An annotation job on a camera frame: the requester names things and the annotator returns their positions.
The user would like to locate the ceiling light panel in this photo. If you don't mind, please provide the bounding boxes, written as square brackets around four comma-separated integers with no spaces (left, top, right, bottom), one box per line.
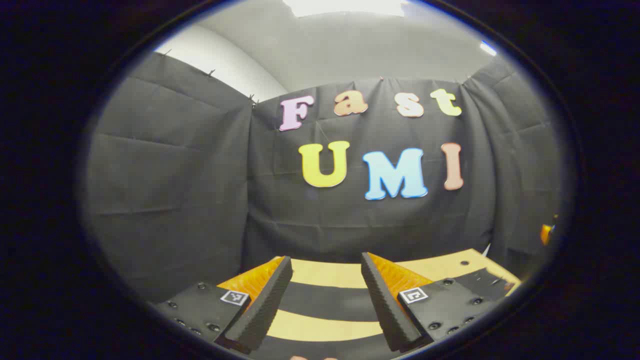
[282,0,407,18]

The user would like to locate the black backdrop cloth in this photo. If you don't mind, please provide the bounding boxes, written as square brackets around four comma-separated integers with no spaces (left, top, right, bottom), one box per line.
[82,50,572,303]

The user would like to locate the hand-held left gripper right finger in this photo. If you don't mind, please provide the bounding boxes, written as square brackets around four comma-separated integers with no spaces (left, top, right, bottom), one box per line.
[360,252,522,353]

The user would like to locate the dark grey jeans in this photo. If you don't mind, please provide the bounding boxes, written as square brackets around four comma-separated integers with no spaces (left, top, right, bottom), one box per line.
[250,281,401,360]

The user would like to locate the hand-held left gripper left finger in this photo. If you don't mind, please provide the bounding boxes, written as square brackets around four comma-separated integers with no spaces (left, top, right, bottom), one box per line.
[150,256,294,355]

